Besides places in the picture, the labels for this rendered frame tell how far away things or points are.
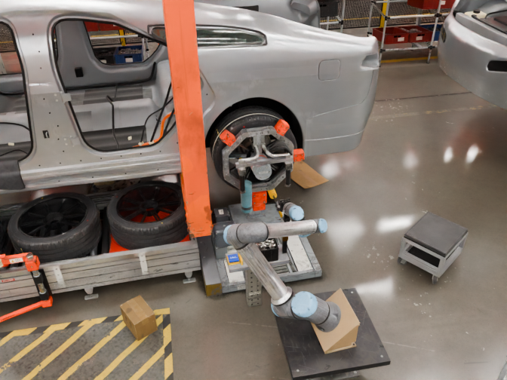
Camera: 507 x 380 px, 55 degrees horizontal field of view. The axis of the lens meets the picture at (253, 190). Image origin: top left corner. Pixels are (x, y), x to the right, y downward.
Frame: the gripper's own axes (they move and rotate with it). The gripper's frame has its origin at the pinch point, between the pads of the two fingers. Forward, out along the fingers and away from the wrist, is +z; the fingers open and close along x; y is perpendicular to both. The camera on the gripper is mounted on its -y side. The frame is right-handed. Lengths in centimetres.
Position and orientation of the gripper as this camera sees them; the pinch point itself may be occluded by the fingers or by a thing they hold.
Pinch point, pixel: (280, 206)
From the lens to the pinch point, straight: 349.3
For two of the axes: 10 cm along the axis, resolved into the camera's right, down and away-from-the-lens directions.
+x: -9.5, 1.8, -2.4
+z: -2.6, -1.5, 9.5
